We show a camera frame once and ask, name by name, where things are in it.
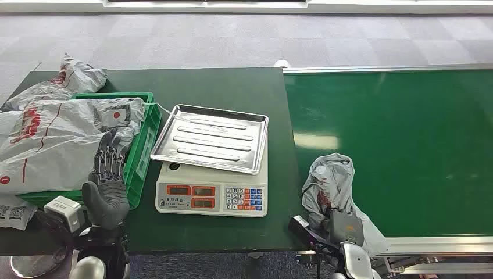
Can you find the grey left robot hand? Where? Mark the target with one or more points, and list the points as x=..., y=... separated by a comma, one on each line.
x=106, y=200

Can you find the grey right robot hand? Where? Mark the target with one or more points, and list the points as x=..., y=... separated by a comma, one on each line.
x=346, y=229

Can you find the grey plastic mailer package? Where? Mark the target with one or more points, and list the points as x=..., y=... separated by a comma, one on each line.
x=331, y=177

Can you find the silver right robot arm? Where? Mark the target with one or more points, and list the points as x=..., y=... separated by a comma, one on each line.
x=354, y=262

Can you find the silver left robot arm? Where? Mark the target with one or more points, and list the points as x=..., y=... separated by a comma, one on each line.
x=89, y=268

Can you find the green plastic basket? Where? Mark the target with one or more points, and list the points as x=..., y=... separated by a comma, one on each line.
x=144, y=154

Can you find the large grey red-print mailer package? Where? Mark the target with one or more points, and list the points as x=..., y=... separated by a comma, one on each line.
x=57, y=154

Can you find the white electronic weighing scale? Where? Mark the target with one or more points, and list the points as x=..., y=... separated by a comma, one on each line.
x=185, y=178

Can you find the grey package with QR label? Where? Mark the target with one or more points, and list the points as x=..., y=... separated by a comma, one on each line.
x=15, y=215

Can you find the small grey red-print mailer package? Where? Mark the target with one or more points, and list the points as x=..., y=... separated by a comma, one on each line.
x=77, y=79

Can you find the green conveyor belt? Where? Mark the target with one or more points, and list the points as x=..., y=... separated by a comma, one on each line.
x=404, y=154

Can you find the stainless steel scale tray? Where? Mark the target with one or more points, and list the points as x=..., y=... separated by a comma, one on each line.
x=212, y=138

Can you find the dark green table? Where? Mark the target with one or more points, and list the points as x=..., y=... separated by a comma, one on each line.
x=231, y=88

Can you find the small white round object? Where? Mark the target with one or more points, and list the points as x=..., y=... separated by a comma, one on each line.
x=281, y=64

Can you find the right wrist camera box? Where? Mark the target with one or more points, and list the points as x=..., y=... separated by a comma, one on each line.
x=308, y=233

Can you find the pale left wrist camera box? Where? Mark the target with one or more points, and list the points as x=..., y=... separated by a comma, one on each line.
x=63, y=210

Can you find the round metal base plate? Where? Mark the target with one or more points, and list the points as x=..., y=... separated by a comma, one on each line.
x=34, y=265

